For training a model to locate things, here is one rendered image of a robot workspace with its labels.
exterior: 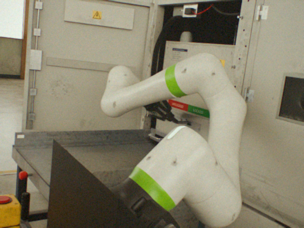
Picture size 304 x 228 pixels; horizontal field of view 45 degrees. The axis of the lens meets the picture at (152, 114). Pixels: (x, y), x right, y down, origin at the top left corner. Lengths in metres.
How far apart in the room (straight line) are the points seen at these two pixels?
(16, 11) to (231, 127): 11.90
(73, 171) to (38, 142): 0.99
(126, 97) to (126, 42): 0.67
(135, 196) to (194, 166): 0.15
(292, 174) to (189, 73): 0.48
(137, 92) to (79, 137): 0.56
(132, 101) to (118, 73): 0.18
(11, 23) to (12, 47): 0.75
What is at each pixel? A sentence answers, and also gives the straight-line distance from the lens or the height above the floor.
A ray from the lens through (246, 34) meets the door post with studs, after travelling 1.47.
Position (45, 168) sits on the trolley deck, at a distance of 1.45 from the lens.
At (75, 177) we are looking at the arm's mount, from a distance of 0.74.
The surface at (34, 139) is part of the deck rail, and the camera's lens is 1.72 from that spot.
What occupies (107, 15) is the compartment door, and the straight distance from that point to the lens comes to 1.94.
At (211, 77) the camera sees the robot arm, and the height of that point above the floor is 1.27.
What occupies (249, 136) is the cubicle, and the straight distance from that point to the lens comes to 1.40.
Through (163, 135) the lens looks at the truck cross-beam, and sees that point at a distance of 1.89.
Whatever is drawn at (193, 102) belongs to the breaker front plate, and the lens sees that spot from 1.72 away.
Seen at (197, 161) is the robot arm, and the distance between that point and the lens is 0.83.
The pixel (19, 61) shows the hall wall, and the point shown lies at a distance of 12.73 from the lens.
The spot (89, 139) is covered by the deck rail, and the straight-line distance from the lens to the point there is 1.82.
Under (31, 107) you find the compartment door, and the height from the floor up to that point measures 0.98.
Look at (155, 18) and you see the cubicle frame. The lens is 1.95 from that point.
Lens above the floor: 1.32
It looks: 9 degrees down
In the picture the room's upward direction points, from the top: 7 degrees clockwise
